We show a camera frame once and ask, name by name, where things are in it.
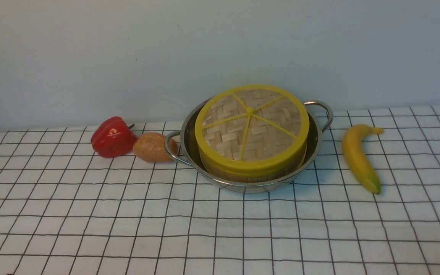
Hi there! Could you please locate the yellow rimmed bamboo steamer basket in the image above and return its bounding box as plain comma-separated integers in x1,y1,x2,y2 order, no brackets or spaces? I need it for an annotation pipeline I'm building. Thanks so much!
200,146,307,183

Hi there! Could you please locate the brown potato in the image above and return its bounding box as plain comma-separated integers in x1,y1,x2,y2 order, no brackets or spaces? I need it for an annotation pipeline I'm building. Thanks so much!
132,132,173,163

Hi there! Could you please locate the stainless steel pot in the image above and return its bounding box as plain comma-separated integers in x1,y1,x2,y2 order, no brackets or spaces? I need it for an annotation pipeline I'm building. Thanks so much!
163,100,334,194

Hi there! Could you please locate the red bell pepper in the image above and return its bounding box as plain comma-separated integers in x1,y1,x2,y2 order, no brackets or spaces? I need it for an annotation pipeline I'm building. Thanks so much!
90,116,137,158

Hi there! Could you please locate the woven bamboo steamer lid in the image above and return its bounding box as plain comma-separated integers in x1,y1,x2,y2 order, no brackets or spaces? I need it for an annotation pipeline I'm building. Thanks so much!
194,85,309,171

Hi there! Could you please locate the yellow banana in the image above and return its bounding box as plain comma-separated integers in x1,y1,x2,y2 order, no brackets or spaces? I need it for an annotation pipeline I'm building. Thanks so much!
342,124,384,195

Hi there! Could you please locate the white checkered tablecloth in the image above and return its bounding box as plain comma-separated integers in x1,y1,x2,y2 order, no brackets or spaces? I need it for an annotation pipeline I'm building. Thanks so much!
0,106,440,275

